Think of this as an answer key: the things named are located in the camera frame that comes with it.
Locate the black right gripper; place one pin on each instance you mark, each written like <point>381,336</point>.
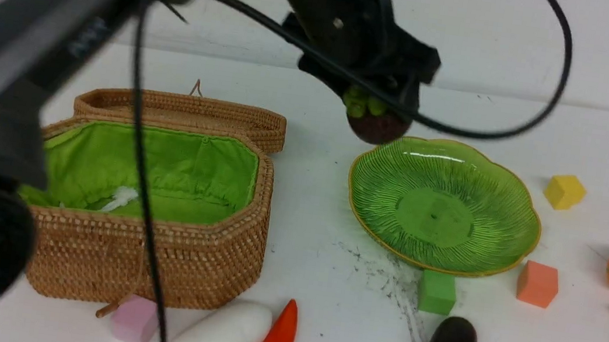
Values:
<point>399,74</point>

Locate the dark purple mangosteen toy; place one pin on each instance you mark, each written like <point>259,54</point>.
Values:
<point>371,119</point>

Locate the white radish toy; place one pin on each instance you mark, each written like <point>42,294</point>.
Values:
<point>241,321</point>

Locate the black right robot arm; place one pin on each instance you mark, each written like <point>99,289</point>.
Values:
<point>362,36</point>

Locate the green glass leaf plate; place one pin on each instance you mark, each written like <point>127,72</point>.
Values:
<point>443,205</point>

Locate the yellow foam cube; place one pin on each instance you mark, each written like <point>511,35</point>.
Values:
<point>564,191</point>

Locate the green fabric basket liner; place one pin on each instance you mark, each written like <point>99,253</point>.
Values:
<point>193,178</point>

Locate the green foam cube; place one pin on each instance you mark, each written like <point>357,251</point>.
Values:
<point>436,293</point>

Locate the orange foam cube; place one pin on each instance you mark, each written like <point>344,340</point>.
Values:
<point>537,284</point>

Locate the woven rattan basket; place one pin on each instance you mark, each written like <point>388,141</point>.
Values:
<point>100,257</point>

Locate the pink foam cube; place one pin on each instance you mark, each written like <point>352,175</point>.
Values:
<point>135,320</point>

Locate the wooden basket toggle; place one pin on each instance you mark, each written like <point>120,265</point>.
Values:
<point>108,309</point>

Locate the white liner drawstring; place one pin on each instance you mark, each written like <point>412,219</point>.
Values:
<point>121,197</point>

